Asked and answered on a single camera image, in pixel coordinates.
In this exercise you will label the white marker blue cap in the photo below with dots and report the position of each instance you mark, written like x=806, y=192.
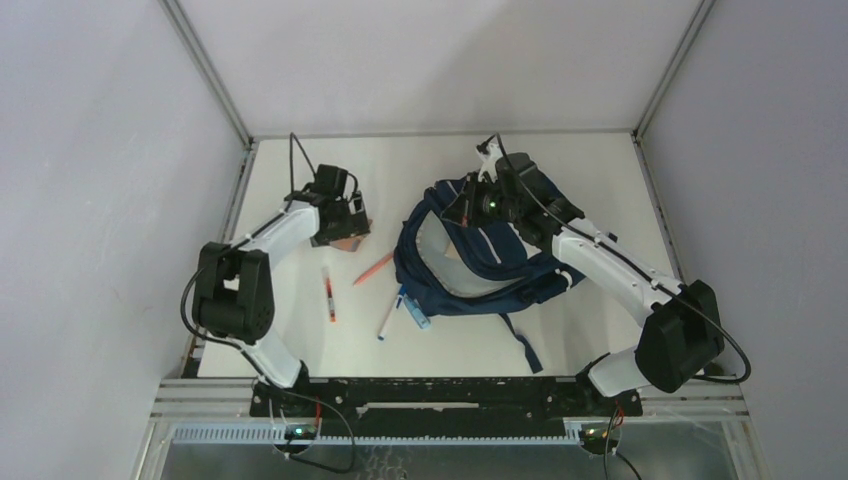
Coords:
x=394, y=305

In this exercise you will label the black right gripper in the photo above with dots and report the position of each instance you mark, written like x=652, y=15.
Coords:
x=463, y=210

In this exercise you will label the black mounting rail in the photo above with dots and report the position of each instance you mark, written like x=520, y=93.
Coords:
x=440, y=408

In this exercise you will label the red and white pen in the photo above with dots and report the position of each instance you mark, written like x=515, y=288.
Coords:
x=326, y=278

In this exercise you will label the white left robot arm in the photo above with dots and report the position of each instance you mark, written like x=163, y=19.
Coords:
x=230, y=299

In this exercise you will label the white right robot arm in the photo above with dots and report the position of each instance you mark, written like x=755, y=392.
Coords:
x=680, y=331

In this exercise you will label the orange pen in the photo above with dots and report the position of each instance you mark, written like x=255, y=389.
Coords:
x=373, y=269

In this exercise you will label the navy blue student backpack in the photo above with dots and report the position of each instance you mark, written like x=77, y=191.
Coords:
x=454, y=271

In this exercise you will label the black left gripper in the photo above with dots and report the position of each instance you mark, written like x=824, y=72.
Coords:
x=356, y=225

